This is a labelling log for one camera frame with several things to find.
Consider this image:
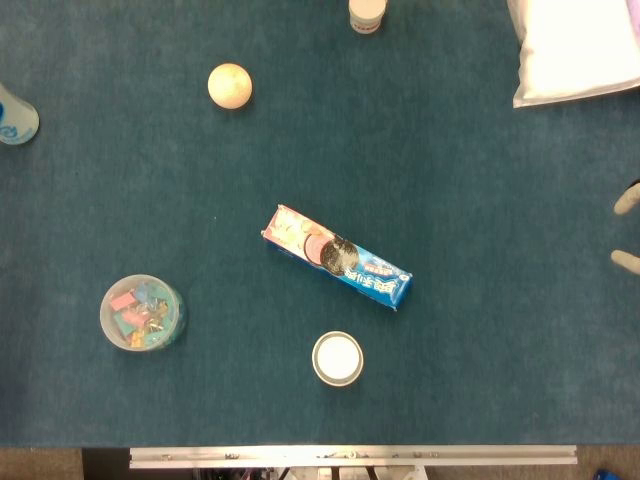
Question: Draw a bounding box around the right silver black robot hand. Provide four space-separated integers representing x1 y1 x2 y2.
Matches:
610 180 640 275

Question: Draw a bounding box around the blue cookie box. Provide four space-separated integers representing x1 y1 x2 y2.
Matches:
260 203 414 312

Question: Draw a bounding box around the white pillow bag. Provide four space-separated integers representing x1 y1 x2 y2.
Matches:
506 0 640 109

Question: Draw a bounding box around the blue felt table cover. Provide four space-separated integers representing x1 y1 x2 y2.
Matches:
0 0 640 448

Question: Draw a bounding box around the small white red-label jar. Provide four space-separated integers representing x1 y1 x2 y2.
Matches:
348 0 389 35

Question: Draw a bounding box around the upturned white paper cup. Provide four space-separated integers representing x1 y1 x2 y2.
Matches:
311 329 365 388

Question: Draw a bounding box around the cream ball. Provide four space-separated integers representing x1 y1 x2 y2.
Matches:
207 62 254 110

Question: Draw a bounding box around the clear tub of binder clips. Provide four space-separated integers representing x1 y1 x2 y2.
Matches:
99 273 189 353

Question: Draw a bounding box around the blue white cup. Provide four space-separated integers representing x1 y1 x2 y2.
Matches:
0 82 40 146

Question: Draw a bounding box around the aluminium rail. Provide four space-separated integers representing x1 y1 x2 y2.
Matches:
128 444 579 470

